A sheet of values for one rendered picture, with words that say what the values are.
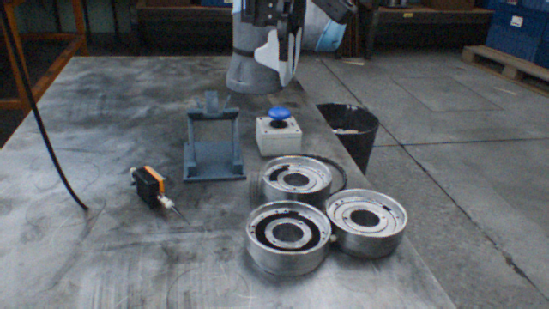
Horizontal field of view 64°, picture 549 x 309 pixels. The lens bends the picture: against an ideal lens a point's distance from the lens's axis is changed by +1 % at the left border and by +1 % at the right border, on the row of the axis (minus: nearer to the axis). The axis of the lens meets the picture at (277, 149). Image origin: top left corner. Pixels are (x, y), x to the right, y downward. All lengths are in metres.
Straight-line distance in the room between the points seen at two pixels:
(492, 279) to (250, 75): 1.27
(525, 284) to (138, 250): 1.61
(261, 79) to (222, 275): 0.60
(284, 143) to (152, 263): 0.33
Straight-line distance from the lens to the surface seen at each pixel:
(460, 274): 1.88
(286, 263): 0.51
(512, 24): 4.66
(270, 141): 0.76
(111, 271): 0.56
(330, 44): 1.00
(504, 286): 1.91
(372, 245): 0.56
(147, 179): 0.64
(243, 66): 1.05
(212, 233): 0.59
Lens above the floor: 1.17
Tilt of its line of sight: 28 degrees down
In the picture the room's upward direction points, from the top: 3 degrees clockwise
